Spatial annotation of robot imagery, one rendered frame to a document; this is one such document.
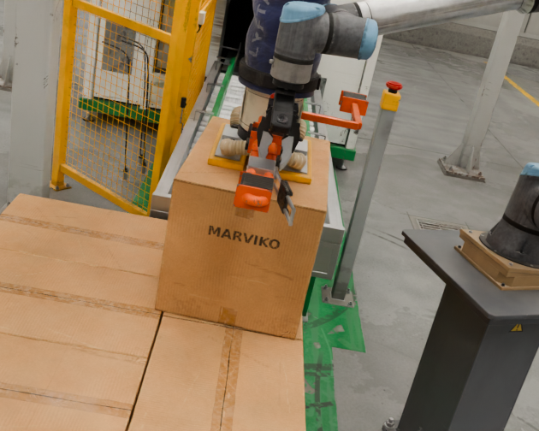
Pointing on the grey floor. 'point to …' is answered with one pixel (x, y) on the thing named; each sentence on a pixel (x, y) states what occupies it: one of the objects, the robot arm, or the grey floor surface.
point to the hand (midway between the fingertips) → (272, 165)
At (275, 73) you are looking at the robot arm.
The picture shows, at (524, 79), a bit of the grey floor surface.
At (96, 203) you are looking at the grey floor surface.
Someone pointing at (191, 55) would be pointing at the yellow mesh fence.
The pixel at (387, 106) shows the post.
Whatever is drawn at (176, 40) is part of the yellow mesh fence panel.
